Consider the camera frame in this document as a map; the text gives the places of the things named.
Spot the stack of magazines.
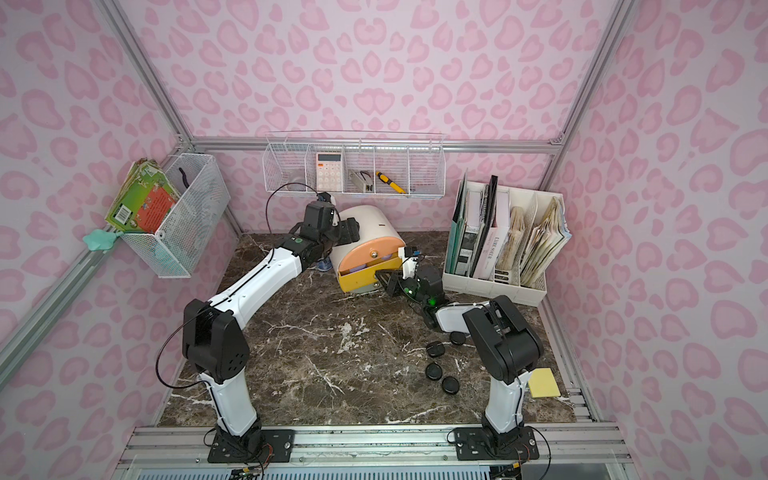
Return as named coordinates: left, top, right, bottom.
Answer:
left=492, top=194, right=572, bottom=288

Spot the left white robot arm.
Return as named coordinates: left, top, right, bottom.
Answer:
left=177, top=192, right=360, bottom=461

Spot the grey stapler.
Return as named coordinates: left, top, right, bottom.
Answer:
left=348, top=170, right=374, bottom=194

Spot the white wire wall shelf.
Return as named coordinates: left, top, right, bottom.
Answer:
left=262, top=133, right=447, bottom=198

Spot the mint green wall hook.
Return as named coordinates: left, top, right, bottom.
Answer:
left=83, top=229, right=123, bottom=252

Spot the grey bottom drawer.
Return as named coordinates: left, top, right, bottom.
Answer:
left=349, top=282, right=382, bottom=295

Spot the round metal tin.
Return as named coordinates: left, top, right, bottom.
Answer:
left=284, top=175, right=308, bottom=192

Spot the pink white calculator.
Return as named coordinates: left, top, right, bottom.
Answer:
left=316, top=152, right=344, bottom=192

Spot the white file organizer box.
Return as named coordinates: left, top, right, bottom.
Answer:
left=443, top=175, right=572, bottom=307

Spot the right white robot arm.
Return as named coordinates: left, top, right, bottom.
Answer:
left=375, top=266, right=544, bottom=441

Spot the white mesh wall basket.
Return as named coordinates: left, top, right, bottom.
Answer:
left=122, top=153, right=230, bottom=279

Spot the black binder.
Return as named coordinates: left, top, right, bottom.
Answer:
left=469, top=175, right=498, bottom=277

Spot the black earphone case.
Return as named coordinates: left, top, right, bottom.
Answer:
left=449, top=331, right=467, bottom=346
left=441, top=376, right=460, bottom=395
left=424, top=362, right=443, bottom=381
left=425, top=341, right=446, bottom=358

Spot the white round drawer cabinet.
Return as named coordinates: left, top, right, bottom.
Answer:
left=329, top=205, right=408, bottom=295

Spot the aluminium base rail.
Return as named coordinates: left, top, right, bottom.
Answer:
left=112, top=423, right=638, bottom=479

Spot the blue lid pencil jar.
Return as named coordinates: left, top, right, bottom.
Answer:
left=315, top=258, right=333, bottom=272

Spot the green red booklet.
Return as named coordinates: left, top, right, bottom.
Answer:
left=105, top=158, right=180, bottom=234

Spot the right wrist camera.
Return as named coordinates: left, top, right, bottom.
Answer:
left=398, top=246, right=421, bottom=279

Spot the white pink book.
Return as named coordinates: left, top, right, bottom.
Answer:
left=472, top=188, right=510, bottom=280

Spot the orange top drawer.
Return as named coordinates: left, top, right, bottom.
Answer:
left=329, top=236, right=405, bottom=274

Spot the black item in basket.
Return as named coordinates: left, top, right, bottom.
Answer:
left=178, top=167, right=190, bottom=190

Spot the yellow drawer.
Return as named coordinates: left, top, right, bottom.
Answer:
left=337, top=254, right=401, bottom=293

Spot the yellow sticky note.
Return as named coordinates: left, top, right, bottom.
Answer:
left=528, top=368, right=561, bottom=398

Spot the yellow black utility knife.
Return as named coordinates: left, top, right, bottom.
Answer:
left=376, top=171, right=407, bottom=194

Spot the teal green folder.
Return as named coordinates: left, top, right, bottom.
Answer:
left=444, top=171, right=468, bottom=274

